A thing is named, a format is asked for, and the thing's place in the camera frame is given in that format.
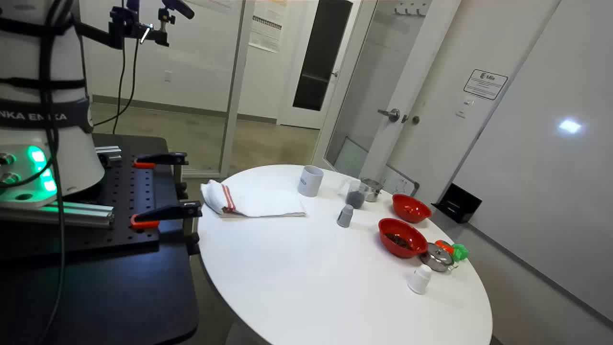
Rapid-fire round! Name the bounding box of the grey salt cellar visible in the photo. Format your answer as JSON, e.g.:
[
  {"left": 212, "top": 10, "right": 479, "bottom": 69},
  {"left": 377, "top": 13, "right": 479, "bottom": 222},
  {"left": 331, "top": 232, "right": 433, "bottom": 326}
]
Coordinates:
[{"left": 335, "top": 203, "right": 354, "bottom": 230}]

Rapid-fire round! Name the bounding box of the white salt shaker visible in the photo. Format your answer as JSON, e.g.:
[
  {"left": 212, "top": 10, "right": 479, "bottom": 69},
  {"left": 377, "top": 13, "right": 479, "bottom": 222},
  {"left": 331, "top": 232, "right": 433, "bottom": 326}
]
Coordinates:
[{"left": 404, "top": 264, "right": 433, "bottom": 297}]

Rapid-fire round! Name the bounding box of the white mug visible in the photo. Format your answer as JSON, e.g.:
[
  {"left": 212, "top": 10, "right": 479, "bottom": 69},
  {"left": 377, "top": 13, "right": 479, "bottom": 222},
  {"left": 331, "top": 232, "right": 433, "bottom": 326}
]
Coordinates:
[{"left": 297, "top": 165, "right": 325, "bottom": 199}]

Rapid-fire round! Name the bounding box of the white towel with red stripes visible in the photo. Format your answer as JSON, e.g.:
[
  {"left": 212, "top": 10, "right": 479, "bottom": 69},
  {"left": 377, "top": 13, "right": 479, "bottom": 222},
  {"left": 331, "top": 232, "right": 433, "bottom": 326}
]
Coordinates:
[{"left": 199, "top": 178, "right": 308, "bottom": 220}]

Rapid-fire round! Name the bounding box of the metal cup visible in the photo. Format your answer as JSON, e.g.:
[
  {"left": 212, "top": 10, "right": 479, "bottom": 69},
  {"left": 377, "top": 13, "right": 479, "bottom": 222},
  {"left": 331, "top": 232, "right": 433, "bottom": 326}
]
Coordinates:
[{"left": 358, "top": 176, "right": 385, "bottom": 205}]

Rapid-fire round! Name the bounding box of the empty red bowl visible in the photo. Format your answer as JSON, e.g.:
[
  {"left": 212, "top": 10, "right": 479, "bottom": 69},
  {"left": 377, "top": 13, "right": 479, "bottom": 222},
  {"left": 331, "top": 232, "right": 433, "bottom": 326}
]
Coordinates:
[{"left": 391, "top": 194, "right": 433, "bottom": 224}]

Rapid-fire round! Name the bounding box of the red bowl with dark contents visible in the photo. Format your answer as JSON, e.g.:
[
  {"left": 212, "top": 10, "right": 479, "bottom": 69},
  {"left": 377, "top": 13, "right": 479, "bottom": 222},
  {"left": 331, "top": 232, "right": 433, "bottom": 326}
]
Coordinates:
[{"left": 377, "top": 217, "right": 429, "bottom": 261}]

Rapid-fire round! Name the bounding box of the white door with dark window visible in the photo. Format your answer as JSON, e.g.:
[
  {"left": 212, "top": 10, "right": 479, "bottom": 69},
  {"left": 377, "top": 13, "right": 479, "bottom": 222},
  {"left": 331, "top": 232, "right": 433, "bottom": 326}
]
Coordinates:
[{"left": 276, "top": 0, "right": 356, "bottom": 130}]

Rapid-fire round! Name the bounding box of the black orange clamp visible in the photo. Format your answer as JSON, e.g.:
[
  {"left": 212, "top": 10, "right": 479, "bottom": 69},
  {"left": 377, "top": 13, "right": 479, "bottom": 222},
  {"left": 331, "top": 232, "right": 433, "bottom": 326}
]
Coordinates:
[
  {"left": 128, "top": 199, "right": 205, "bottom": 247},
  {"left": 132, "top": 151, "right": 191, "bottom": 184}
]

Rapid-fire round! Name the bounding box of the green plastic toy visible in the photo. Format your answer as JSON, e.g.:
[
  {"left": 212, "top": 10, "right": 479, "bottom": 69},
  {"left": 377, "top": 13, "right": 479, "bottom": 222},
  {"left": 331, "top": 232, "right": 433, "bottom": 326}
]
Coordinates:
[{"left": 450, "top": 241, "right": 471, "bottom": 264}]

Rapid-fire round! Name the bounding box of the printed door sign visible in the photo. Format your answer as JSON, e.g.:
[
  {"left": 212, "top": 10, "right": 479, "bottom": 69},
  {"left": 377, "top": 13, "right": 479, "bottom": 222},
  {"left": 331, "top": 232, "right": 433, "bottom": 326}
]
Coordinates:
[{"left": 461, "top": 67, "right": 509, "bottom": 102}]

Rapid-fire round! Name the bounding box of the black perforated mounting table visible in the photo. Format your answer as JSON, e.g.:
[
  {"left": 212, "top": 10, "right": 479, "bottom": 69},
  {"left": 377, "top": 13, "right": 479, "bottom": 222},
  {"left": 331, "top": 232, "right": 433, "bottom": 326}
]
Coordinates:
[{"left": 0, "top": 132, "right": 199, "bottom": 345}]

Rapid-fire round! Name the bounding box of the silver door handle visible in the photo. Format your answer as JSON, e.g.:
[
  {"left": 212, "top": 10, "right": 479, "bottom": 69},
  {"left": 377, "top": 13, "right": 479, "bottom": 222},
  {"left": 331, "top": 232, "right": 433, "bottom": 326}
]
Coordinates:
[{"left": 375, "top": 107, "right": 402, "bottom": 125}]

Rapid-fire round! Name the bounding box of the white partition post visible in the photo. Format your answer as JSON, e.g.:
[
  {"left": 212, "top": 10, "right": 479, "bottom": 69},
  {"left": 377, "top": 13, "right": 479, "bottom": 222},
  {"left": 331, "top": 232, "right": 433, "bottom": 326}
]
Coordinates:
[{"left": 218, "top": 0, "right": 256, "bottom": 176}]

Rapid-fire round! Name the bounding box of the black wall tray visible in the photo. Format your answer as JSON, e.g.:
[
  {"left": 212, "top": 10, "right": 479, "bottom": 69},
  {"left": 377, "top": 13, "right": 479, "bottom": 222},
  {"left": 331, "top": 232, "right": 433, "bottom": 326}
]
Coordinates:
[{"left": 437, "top": 182, "right": 484, "bottom": 224}]

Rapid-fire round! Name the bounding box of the hanging black camera cable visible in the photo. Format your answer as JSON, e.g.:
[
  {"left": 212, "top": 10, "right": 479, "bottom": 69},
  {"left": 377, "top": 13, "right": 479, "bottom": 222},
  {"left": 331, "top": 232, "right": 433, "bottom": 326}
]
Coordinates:
[{"left": 92, "top": 34, "right": 142, "bottom": 130}]

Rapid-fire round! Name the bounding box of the aluminium rail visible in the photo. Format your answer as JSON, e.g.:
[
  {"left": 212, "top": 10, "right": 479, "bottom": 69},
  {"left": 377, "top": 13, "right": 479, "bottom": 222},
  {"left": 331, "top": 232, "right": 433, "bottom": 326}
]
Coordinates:
[{"left": 0, "top": 197, "right": 117, "bottom": 230}]

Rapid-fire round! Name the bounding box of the black camera on mount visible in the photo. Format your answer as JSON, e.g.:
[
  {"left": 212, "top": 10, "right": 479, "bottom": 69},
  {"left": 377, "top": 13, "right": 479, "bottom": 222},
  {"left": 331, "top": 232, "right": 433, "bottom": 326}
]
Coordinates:
[{"left": 105, "top": 0, "right": 197, "bottom": 50}]

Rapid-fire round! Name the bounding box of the large wall whiteboard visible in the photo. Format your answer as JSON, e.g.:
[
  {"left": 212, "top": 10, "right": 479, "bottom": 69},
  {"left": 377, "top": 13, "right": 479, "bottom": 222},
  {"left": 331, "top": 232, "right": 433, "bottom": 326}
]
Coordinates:
[{"left": 448, "top": 0, "right": 613, "bottom": 322}]

